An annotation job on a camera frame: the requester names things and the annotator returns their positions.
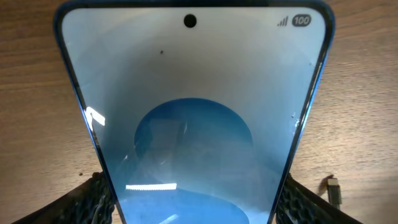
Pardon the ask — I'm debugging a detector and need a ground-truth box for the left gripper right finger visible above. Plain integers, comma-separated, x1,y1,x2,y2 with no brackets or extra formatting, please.
275,175,361,224

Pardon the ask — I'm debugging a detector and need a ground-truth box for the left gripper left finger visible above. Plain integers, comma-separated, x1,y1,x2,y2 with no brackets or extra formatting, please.
13,172,115,224

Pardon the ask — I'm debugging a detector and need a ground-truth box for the black USB charging cable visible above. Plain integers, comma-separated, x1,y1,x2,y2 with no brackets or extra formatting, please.
318,174,343,210

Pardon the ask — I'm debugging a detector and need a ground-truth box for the blue Galaxy smartphone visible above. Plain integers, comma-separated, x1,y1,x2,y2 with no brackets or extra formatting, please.
53,1,335,223

